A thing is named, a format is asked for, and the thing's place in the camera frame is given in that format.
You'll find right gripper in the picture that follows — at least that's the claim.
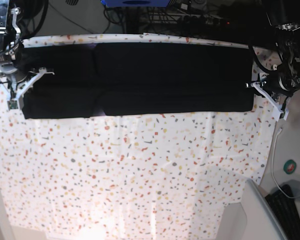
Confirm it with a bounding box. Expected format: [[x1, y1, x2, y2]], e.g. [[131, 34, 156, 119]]
[[0, 63, 55, 100]]

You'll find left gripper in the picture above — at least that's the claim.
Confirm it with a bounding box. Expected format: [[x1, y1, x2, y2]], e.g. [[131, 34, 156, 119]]
[[245, 72, 300, 110]]

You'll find black t-shirt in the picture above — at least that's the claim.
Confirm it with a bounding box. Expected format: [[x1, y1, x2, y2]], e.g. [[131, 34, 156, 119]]
[[22, 43, 254, 119]]

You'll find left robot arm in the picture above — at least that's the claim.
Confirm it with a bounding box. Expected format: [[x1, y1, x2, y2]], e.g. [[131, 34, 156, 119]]
[[247, 0, 300, 121]]

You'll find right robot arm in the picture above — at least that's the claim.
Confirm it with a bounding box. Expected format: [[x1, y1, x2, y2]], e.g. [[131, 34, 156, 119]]
[[0, 0, 49, 100]]

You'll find green tape roll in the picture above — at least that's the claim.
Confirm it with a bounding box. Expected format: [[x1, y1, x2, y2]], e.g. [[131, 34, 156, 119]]
[[283, 159, 297, 175]]

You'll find black keyboard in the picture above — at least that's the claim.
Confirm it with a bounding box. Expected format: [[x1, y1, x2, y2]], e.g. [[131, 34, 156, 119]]
[[265, 190, 300, 240]]

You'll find terrazzo pattern tablecloth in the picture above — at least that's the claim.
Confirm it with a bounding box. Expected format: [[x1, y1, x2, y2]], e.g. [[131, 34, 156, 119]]
[[0, 33, 276, 240]]

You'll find grey laptop lid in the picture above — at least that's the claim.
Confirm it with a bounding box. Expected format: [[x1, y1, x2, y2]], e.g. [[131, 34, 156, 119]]
[[241, 179, 288, 240]]

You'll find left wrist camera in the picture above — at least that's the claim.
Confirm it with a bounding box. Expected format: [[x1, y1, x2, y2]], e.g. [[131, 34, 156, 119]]
[[272, 108, 289, 122]]

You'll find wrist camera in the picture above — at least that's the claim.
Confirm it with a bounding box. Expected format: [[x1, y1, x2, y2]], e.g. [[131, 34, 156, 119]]
[[7, 100, 19, 111], [272, 108, 289, 122]]

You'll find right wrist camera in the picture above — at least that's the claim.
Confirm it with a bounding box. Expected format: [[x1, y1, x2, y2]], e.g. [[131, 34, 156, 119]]
[[7, 100, 19, 111]]

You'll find white cable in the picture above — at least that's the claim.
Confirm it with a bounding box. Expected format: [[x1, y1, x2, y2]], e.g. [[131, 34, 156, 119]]
[[270, 127, 300, 200]]

